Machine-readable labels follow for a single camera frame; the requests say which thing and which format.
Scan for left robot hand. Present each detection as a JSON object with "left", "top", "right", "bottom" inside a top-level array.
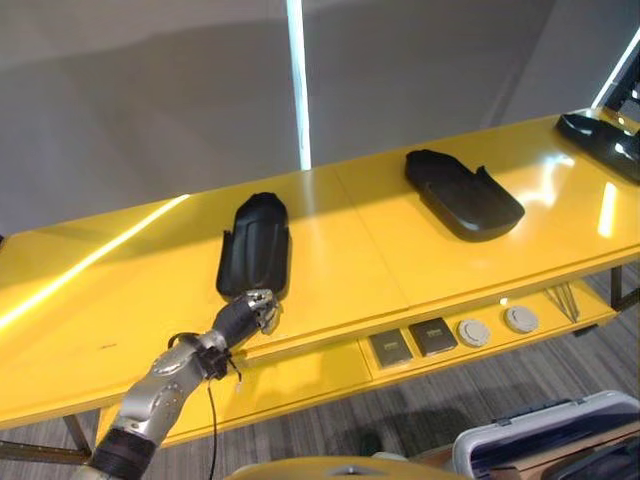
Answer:
[{"left": 214, "top": 288, "right": 282, "bottom": 350}]

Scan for yellow metal shelf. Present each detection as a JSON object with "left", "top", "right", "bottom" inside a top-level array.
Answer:
[{"left": 0, "top": 107, "right": 640, "bottom": 454}]

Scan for white plastic box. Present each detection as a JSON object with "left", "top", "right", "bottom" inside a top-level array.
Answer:
[{"left": 452, "top": 389, "right": 640, "bottom": 480}]

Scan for grey square metal plate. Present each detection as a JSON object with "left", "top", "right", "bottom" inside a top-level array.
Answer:
[
  {"left": 408, "top": 320, "right": 458, "bottom": 357},
  {"left": 368, "top": 331, "right": 415, "bottom": 369}
]

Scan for yellow robot torso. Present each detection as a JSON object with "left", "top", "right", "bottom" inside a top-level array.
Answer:
[{"left": 230, "top": 455, "right": 469, "bottom": 480}]

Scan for white round disc part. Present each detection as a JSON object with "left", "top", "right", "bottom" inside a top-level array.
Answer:
[
  {"left": 503, "top": 306, "right": 540, "bottom": 335},
  {"left": 455, "top": 318, "right": 491, "bottom": 349}
]

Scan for white vertical light strip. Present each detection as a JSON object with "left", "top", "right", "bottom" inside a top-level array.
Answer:
[{"left": 286, "top": 0, "right": 313, "bottom": 170}]

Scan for glossy black sole-shaped part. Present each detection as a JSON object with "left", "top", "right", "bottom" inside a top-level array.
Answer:
[{"left": 555, "top": 112, "right": 640, "bottom": 184}]

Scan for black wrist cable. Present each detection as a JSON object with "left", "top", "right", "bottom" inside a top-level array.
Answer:
[{"left": 167, "top": 331, "right": 243, "bottom": 480}]

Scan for black metal frame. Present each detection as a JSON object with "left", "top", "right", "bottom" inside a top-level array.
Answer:
[{"left": 589, "top": 29, "right": 640, "bottom": 121}]

